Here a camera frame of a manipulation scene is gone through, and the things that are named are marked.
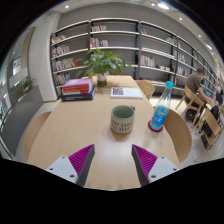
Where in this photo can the ceiling lights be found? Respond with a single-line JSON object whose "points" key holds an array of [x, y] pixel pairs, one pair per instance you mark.
{"points": [[163, 6]]}

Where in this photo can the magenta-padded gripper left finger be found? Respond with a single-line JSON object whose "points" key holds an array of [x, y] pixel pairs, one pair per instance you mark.
{"points": [[65, 168]]}

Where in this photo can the white booklet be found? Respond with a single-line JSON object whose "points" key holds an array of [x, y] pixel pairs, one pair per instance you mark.
{"points": [[128, 93]]}

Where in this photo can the person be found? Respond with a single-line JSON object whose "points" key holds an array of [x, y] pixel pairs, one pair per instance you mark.
{"points": [[194, 83], [220, 96]]}

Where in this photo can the wooden slat chair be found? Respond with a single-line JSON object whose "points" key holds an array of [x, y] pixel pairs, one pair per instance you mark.
{"points": [[210, 121], [191, 100]]}

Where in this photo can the dark blue book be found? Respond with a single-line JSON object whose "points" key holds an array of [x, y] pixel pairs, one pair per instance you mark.
{"points": [[78, 98]]}

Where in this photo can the red book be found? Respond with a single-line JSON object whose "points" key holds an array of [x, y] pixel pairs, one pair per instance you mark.
{"points": [[77, 92]]}

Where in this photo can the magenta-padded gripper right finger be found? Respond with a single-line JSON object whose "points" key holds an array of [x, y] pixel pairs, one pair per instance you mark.
{"points": [[159, 168]]}

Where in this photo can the round-backed wooden chair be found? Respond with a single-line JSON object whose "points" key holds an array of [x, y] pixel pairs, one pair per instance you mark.
{"points": [[178, 133], [146, 87]]}

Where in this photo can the clear bottle with blue cap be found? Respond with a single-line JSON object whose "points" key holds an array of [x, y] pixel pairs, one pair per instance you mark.
{"points": [[160, 115]]}

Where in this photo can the leafy potted plant, white pot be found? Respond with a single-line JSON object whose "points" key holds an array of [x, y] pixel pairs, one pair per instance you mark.
{"points": [[101, 63]]}

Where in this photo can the pink book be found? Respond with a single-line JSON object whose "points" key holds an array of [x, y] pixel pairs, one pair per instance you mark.
{"points": [[77, 84]]}

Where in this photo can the grey bookshelf unit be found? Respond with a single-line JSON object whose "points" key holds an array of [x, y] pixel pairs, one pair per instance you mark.
{"points": [[113, 32]]}

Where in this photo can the green patterned ceramic mug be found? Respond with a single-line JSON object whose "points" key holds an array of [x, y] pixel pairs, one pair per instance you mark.
{"points": [[122, 125]]}

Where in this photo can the small green ledge plant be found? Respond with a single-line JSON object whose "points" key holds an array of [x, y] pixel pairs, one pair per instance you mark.
{"points": [[27, 83]]}

